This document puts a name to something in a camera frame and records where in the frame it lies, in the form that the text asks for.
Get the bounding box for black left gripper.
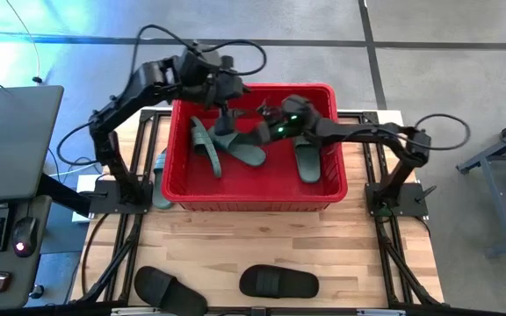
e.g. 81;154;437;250
198;69;250;136

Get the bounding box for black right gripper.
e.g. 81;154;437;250
252;95;324;145

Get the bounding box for green rubber slide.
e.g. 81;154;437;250
190;115;223;179
293;134;322;184
150;147;176;211
208;125;268;169

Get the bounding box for black rubber slide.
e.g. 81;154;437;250
238;264;321;300
133;265;209;316

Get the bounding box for red plastic bin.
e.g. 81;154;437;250
161;82;350;212

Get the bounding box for white power box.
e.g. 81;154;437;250
71;174;101;224

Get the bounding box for black desk support bar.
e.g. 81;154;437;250
37;173;94;216

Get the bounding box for blue-grey metal cart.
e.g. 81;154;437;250
457;109;506;260

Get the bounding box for black computer mouse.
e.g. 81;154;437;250
11;216;39;258

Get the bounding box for grey keyboard tray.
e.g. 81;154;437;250
0;195;54;313

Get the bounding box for small brown device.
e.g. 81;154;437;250
0;270;14;294

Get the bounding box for black aluminium table frame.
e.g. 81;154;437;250
70;107;447;316

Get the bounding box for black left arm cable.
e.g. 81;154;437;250
128;24;268;79

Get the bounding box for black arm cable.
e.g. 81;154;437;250
128;24;268;79
412;112;472;153

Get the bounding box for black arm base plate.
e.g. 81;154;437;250
88;179;154;216
365;182;430;219

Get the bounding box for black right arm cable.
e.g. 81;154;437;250
412;112;472;153

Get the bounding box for curved black table cable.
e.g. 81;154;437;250
80;212;112;296

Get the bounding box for silver metal bracket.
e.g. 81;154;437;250
111;306;162;316
356;308;407;316

